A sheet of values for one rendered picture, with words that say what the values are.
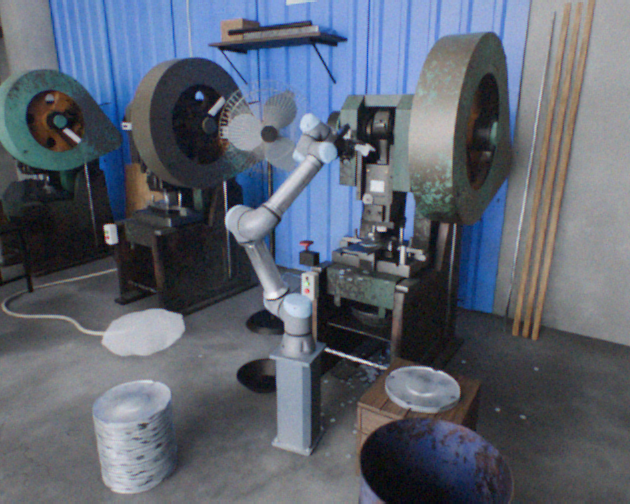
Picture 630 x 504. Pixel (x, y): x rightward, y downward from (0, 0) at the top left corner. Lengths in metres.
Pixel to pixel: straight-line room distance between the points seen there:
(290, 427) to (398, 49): 2.64
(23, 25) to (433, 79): 5.48
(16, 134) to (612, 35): 4.18
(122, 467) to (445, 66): 1.96
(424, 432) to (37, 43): 6.11
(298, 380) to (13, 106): 3.29
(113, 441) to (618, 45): 3.22
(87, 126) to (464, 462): 4.10
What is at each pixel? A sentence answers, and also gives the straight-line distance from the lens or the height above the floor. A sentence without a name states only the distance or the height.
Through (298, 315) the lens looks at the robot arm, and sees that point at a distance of 1.91.
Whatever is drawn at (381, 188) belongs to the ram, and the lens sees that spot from 2.36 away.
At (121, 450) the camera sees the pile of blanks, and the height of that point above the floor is 0.20.
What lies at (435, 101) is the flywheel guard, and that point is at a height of 1.46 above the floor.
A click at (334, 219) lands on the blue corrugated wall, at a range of 3.98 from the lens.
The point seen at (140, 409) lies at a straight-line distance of 2.03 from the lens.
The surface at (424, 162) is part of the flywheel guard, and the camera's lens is 1.92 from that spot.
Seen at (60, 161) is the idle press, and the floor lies 1.00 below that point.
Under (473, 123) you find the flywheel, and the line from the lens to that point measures 2.21.
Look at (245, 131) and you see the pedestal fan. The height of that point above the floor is 1.30.
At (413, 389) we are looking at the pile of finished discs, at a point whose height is 0.38.
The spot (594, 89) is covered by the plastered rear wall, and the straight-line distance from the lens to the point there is 3.34.
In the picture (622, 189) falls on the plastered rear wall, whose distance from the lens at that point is 3.36.
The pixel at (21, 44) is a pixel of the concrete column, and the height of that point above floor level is 2.13.
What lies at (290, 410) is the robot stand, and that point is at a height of 0.20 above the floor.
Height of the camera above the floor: 1.43
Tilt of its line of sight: 17 degrees down
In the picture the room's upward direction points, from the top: straight up
